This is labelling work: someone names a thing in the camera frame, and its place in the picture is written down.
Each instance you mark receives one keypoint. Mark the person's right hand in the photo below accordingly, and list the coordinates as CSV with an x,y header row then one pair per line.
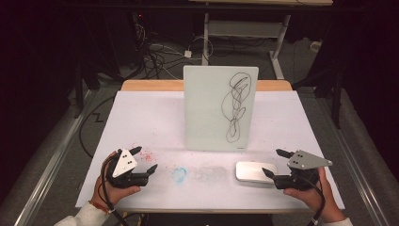
x,y
320,199

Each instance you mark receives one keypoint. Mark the person's left hand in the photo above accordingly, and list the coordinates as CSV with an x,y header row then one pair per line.
x,y
108,194

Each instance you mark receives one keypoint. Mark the white scribbled whiteboard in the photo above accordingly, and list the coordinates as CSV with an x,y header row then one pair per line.
x,y
204,109

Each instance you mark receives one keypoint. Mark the white whiteboard eraser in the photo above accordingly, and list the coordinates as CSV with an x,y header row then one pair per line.
x,y
251,171

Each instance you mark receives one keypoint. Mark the white metal desk frame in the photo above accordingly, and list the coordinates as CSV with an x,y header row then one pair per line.
x,y
244,29

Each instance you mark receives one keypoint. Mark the white power adapter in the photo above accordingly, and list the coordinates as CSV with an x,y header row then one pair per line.
x,y
188,53

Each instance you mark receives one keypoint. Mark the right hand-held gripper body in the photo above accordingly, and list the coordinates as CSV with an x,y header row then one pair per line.
x,y
306,160

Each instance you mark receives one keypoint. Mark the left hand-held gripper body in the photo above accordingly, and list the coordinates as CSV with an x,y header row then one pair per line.
x,y
124,164

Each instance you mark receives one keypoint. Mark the aluminium floor rail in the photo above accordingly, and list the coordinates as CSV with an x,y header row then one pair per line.
x,y
53,163
354,163

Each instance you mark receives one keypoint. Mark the black stand leg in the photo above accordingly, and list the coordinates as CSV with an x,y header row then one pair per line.
x,y
78,94

